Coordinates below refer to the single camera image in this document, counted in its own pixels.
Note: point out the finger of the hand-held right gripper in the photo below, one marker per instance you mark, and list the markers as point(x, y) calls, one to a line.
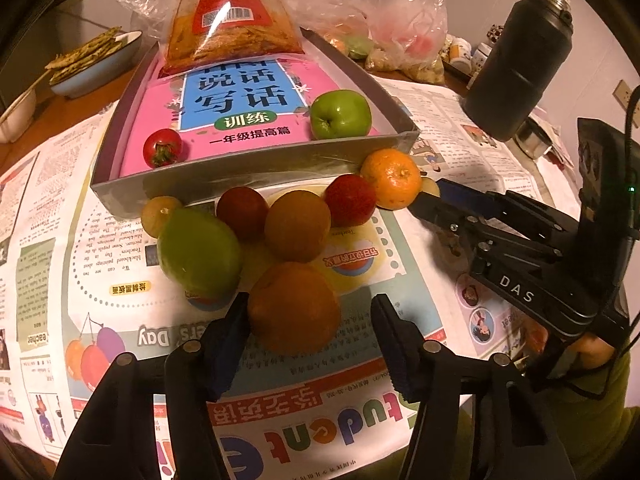
point(440, 212)
point(465, 196)

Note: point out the large light green fruit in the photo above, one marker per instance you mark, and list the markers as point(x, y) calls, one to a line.
point(200, 255)

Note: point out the wall socket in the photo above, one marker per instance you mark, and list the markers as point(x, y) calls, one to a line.
point(624, 95)

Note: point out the person's right hand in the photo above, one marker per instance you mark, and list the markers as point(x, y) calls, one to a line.
point(592, 352)

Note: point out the olive green round fruit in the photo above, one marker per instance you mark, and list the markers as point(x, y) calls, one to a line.
point(159, 212)

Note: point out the white medicine bottle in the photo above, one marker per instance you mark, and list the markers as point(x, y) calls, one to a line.
point(459, 54)
point(482, 56)

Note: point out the large orange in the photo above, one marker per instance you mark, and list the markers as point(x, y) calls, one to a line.
point(294, 307)

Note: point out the white bowl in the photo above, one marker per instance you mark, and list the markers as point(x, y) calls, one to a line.
point(17, 115)

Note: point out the colourful printed newspaper sheet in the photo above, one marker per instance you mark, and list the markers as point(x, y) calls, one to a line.
point(125, 270)

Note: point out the pink book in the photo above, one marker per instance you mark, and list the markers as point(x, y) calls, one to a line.
point(250, 145)

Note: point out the black thermos bottle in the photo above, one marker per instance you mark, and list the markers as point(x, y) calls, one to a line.
point(520, 65)

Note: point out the green apple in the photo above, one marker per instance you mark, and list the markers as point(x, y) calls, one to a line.
point(340, 114)

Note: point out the stack of flat pancakes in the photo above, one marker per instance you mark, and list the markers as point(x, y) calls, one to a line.
point(85, 52)

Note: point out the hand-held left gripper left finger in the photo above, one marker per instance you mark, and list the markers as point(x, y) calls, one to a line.
point(225, 352)

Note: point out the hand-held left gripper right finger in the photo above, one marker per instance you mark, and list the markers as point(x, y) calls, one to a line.
point(400, 355)

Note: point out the blue enamel bowl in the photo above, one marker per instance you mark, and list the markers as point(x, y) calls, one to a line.
point(95, 77)

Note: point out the wooden chopsticks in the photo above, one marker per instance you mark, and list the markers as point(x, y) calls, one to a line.
point(30, 95)

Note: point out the grey cardboard box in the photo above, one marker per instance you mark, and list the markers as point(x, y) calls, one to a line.
point(260, 175)

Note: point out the snack bag with red label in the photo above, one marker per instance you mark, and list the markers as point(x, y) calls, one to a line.
point(235, 35)

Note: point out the dark red round fruit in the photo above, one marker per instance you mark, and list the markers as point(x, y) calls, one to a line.
point(242, 211)

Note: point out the bright red round fruit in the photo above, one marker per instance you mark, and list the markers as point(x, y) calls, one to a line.
point(350, 201)

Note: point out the person's right forearm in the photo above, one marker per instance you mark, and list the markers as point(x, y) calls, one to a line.
point(600, 435)

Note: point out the small orange tangerine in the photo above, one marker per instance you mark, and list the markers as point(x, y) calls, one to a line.
point(391, 178)

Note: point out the clear plastic bag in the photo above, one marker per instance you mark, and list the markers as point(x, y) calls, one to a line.
point(380, 5)

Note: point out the red cherry tomato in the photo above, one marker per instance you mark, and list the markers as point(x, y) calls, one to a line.
point(161, 149)

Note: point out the medium orange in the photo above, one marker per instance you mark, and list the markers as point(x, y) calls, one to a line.
point(297, 225)

